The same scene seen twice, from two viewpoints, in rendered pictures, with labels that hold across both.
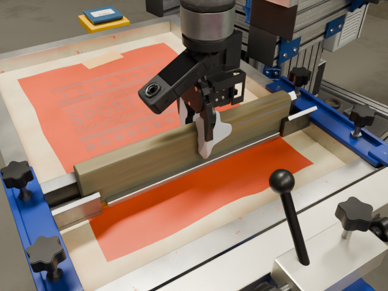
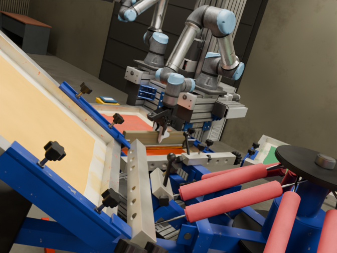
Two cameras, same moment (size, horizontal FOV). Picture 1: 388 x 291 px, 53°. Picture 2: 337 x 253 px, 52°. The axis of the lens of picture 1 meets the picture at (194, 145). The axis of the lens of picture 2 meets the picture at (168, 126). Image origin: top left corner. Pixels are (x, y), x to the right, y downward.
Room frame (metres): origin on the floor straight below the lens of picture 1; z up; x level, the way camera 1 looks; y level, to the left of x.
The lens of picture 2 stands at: (-1.17, 0.26, 1.64)
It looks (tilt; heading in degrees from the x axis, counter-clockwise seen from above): 17 degrees down; 350
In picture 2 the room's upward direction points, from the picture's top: 16 degrees clockwise
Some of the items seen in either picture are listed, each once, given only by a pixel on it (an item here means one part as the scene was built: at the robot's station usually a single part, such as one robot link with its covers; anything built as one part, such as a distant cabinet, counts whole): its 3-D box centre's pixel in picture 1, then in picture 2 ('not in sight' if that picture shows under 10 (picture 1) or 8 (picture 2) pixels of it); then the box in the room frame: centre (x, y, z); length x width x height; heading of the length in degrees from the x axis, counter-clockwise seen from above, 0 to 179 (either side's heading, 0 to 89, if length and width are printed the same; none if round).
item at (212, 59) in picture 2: not in sight; (213, 62); (1.05, -0.32, 1.42); 0.13 x 0.12 x 0.14; 48
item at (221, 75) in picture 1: (209, 69); (167, 114); (0.53, -0.02, 1.16); 0.09 x 0.08 x 0.12; 121
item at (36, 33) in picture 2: not in sight; (23, 32); (7.47, 2.63, 0.33); 1.23 x 0.64 x 0.66; 43
